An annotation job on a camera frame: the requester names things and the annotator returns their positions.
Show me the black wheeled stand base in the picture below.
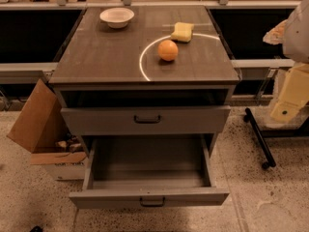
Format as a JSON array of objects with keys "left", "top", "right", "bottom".
[{"left": 243, "top": 108, "right": 309, "bottom": 170}]

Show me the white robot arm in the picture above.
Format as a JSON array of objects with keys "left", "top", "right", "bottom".
[{"left": 263, "top": 0, "right": 309, "bottom": 123}]

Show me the white bowl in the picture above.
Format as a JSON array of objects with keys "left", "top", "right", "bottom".
[{"left": 99, "top": 8, "right": 134, "bottom": 29}]

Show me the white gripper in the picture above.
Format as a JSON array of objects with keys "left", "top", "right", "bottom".
[{"left": 263, "top": 20, "right": 309, "bottom": 123}]

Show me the grey middle drawer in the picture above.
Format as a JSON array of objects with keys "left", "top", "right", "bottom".
[{"left": 61, "top": 105, "right": 230, "bottom": 135}]

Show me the open cardboard box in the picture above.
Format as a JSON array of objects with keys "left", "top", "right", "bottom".
[{"left": 8, "top": 79, "right": 87, "bottom": 181}]

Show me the grey drawer cabinet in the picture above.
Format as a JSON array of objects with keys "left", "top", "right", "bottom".
[{"left": 50, "top": 6, "right": 239, "bottom": 151}]

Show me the yellow sponge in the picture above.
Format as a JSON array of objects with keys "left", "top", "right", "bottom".
[{"left": 171, "top": 22, "right": 194, "bottom": 43}]

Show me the orange ball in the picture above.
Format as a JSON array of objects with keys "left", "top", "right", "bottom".
[{"left": 157, "top": 40, "right": 179, "bottom": 61}]

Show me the grey open bottom drawer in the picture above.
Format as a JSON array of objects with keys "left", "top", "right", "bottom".
[{"left": 70, "top": 134, "right": 229, "bottom": 209}]

